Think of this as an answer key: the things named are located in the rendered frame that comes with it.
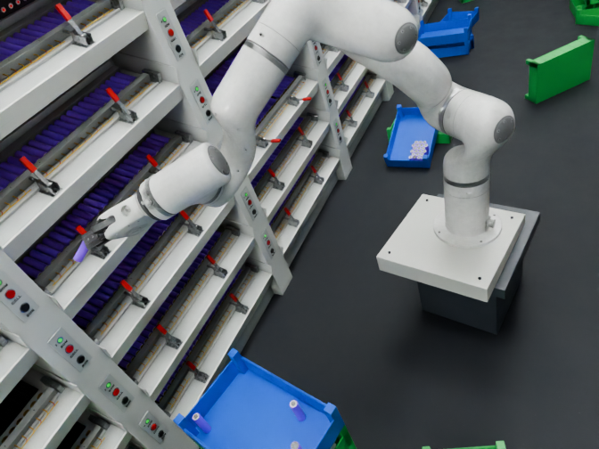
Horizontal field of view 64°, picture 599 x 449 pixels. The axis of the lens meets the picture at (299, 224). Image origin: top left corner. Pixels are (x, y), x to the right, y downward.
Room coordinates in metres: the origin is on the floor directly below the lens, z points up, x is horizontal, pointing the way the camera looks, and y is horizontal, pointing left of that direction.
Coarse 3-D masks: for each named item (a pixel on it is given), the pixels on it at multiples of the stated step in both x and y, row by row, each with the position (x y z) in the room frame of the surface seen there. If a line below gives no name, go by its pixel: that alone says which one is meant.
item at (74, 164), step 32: (128, 64) 1.35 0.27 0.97; (160, 64) 1.28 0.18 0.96; (64, 96) 1.21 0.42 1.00; (96, 96) 1.22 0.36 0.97; (128, 96) 1.22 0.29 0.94; (160, 96) 1.22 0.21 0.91; (32, 128) 1.12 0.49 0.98; (64, 128) 1.11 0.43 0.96; (96, 128) 1.10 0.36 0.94; (128, 128) 1.10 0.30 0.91; (0, 160) 1.02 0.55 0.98; (32, 160) 1.01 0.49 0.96; (64, 160) 1.01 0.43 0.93; (96, 160) 1.01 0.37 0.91; (0, 192) 0.92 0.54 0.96; (32, 192) 0.93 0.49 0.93; (64, 192) 0.92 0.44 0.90; (0, 224) 0.86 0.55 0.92; (32, 224) 0.85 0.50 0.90
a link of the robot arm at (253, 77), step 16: (256, 48) 0.81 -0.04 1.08; (240, 64) 0.81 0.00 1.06; (256, 64) 0.80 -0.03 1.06; (272, 64) 0.80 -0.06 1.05; (224, 80) 0.82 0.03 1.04; (240, 80) 0.79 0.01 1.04; (256, 80) 0.79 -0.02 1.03; (272, 80) 0.80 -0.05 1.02; (224, 96) 0.79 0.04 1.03; (240, 96) 0.78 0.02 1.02; (256, 96) 0.78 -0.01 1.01; (224, 112) 0.78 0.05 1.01; (240, 112) 0.77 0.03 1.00; (256, 112) 0.79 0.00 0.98; (224, 128) 0.81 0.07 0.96; (240, 128) 0.78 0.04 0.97; (224, 144) 0.85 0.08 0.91; (240, 144) 0.80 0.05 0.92; (240, 160) 0.81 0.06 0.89; (240, 176) 0.80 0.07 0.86; (224, 192) 0.78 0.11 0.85
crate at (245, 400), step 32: (224, 384) 0.67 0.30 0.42; (256, 384) 0.65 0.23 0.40; (288, 384) 0.59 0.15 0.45; (192, 416) 0.61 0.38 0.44; (224, 416) 0.61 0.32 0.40; (256, 416) 0.58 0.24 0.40; (288, 416) 0.55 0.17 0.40; (320, 416) 0.52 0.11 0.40; (224, 448) 0.53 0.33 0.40; (256, 448) 0.51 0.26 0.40; (288, 448) 0.48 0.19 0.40; (320, 448) 0.44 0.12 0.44
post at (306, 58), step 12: (312, 48) 1.83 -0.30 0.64; (300, 60) 1.84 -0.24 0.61; (312, 60) 1.81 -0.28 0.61; (324, 72) 1.86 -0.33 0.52; (324, 96) 1.82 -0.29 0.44; (324, 108) 1.81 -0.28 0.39; (336, 108) 1.88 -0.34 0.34; (324, 144) 1.84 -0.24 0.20; (336, 144) 1.81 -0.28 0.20; (348, 156) 1.87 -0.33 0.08; (348, 168) 1.84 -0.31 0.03
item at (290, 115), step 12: (288, 72) 1.88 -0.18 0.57; (300, 72) 1.84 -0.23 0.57; (312, 72) 1.81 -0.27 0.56; (312, 84) 1.79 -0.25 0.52; (300, 96) 1.72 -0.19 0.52; (312, 96) 1.77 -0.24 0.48; (288, 108) 1.66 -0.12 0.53; (300, 108) 1.67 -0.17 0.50; (276, 120) 1.60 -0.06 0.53; (288, 120) 1.59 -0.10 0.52; (276, 132) 1.53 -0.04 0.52; (276, 144) 1.51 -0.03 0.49; (264, 156) 1.43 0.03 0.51; (252, 168) 1.36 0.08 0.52
